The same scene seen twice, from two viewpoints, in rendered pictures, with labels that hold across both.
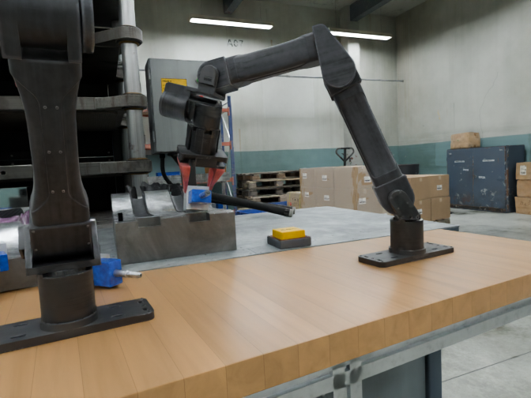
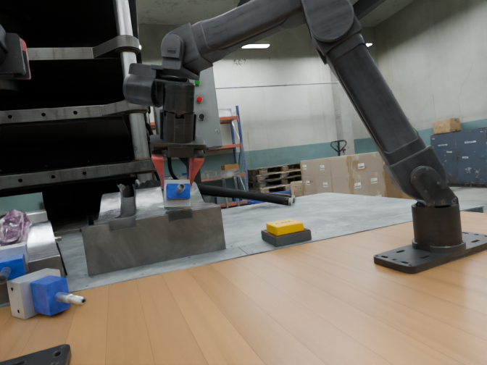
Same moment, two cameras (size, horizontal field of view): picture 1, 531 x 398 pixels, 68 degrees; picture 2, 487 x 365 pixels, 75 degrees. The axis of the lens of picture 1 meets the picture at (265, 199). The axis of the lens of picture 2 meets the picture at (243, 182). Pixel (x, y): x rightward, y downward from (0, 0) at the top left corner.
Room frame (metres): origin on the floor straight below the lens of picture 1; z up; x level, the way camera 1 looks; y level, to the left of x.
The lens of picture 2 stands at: (0.27, -0.04, 0.97)
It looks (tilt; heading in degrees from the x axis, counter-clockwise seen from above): 3 degrees down; 5
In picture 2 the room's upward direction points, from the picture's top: 7 degrees counter-clockwise
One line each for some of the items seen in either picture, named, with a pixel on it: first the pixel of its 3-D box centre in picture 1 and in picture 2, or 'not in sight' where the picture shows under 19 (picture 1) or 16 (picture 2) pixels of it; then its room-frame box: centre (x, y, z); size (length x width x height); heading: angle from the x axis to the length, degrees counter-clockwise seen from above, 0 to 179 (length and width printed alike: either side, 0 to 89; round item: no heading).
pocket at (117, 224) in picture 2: (148, 227); (123, 229); (0.85, 0.26, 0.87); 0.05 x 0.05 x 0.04; 22
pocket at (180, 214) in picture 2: (197, 221); (180, 220); (0.89, 0.16, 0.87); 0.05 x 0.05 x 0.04; 22
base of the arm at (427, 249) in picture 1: (406, 236); (436, 227); (0.76, -0.27, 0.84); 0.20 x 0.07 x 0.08; 118
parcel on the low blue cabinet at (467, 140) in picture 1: (465, 140); (446, 126); (7.33, -3.76, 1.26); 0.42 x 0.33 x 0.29; 22
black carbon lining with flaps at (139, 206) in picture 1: (158, 198); (147, 196); (1.07, 0.29, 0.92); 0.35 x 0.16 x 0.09; 22
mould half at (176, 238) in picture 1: (163, 215); (153, 213); (1.08, 0.29, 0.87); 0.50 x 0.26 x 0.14; 22
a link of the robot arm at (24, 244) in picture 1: (60, 245); not in sight; (0.49, 0.26, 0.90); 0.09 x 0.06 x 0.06; 117
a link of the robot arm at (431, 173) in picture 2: (401, 204); (426, 185); (0.76, -0.27, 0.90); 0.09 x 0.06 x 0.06; 169
